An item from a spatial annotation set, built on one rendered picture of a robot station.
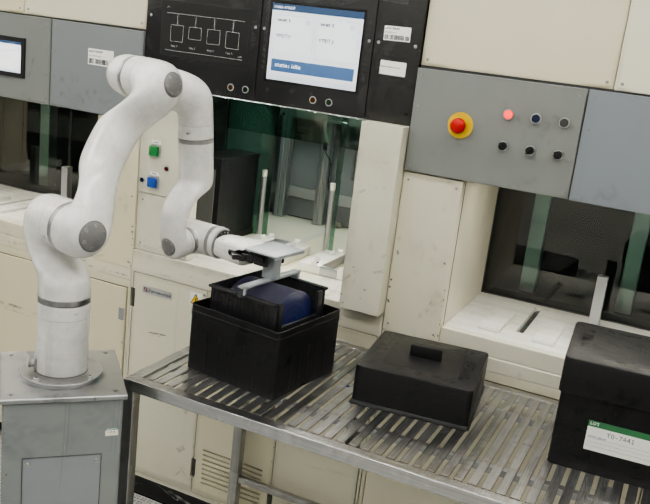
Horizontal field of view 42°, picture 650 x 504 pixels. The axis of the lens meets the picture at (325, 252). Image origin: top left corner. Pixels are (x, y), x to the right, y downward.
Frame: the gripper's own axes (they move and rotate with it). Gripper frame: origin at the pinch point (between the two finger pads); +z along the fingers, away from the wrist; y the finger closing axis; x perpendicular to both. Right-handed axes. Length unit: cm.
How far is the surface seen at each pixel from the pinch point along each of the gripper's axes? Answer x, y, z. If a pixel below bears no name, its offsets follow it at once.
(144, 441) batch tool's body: -85, -27, -63
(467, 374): -20, -16, 50
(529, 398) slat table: -30, -38, 60
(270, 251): 2.6, 3.1, 1.9
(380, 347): -19.7, -14.7, 26.5
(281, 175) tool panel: -2, -109, -76
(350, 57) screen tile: 50, -34, -5
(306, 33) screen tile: 55, -32, -19
